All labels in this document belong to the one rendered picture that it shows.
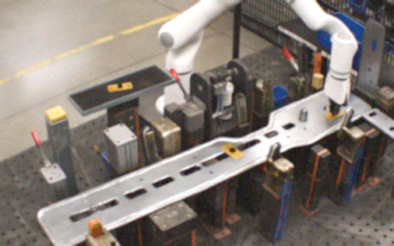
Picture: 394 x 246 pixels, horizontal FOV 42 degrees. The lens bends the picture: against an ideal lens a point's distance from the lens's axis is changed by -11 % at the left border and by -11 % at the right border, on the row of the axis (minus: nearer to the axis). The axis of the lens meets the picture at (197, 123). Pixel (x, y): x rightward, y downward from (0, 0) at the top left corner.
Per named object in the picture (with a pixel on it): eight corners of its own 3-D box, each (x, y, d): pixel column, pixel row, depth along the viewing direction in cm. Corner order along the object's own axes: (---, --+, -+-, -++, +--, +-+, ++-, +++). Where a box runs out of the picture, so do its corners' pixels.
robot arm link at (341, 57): (335, 58, 204) (326, 68, 197) (338, 28, 196) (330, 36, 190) (353, 65, 200) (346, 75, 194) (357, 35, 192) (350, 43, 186)
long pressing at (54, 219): (61, 257, 151) (61, 254, 150) (33, 212, 165) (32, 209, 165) (374, 110, 216) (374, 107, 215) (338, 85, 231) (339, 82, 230)
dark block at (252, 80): (240, 170, 230) (246, 80, 206) (229, 161, 235) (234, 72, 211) (249, 166, 233) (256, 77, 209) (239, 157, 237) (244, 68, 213)
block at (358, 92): (361, 155, 238) (373, 99, 221) (343, 142, 246) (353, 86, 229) (365, 152, 240) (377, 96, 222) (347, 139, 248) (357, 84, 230)
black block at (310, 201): (311, 221, 205) (323, 162, 188) (293, 206, 212) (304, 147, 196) (325, 212, 209) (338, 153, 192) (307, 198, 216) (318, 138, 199)
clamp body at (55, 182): (65, 260, 186) (47, 187, 165) (53, 241, 193) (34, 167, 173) (88, 251, 190) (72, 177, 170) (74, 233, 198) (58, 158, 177)
